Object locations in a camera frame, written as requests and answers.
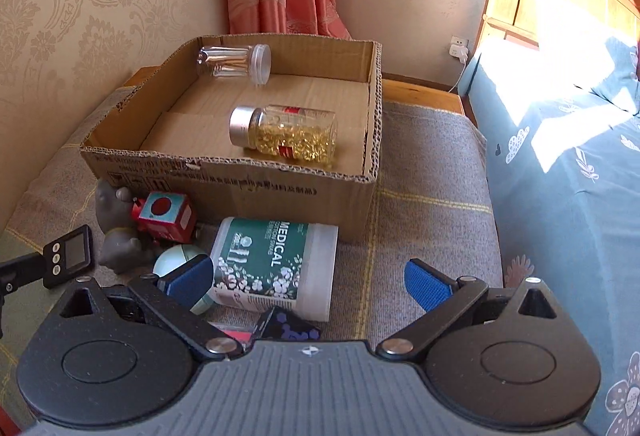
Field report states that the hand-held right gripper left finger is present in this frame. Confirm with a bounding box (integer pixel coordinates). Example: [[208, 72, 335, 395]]
[[59, 254, 246, 362]]

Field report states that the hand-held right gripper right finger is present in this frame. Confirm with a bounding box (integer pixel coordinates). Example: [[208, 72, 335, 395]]
[[375, 259, 571, 362]]

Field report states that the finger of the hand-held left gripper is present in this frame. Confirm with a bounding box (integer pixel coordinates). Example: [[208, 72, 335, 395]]
[[0, 252, 46, 342]]

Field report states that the light blue earbuds case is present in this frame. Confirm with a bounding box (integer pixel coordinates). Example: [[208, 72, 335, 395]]
[[152, 243, 216, 315]]

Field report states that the black digital timer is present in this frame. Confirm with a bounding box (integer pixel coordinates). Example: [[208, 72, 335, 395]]
[[41, 224, 95, 289]]

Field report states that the red toy train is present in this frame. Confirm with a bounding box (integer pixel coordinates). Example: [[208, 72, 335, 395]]
[[131, 191, 199, 244], [250, 306, 322, 343]]

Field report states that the pink small box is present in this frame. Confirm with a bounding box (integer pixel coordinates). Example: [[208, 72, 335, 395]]
[[207, 322, 256, 352]]

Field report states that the grey cat toy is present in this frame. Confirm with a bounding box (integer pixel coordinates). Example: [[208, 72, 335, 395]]
[[95, 178, 157, 274]]

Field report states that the white swab container green label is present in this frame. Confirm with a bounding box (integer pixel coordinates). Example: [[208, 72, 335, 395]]
[[209, 217, 340, 323]]

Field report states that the cardboard box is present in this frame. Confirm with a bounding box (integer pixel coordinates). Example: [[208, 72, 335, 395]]
[[80, 33, 383, 244]]

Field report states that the grey plaid blanket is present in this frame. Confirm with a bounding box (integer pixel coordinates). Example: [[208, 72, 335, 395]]
[[0, 90, 503, 436]]

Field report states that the blue floral bed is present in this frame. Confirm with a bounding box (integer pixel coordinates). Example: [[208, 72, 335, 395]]
[[457, 36, 640, 436]]

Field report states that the capsule bottle with silver cap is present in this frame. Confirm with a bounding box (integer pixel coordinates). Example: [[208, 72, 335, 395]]
[[229, 104, 339, 161]]

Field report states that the clear plastic toothpick jar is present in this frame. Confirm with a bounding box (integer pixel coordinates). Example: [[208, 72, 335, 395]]
[[196, 44, 272, 84]]

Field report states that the white charger cable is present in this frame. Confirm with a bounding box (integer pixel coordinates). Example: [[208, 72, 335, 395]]
[[447, 60, 468, 94]]

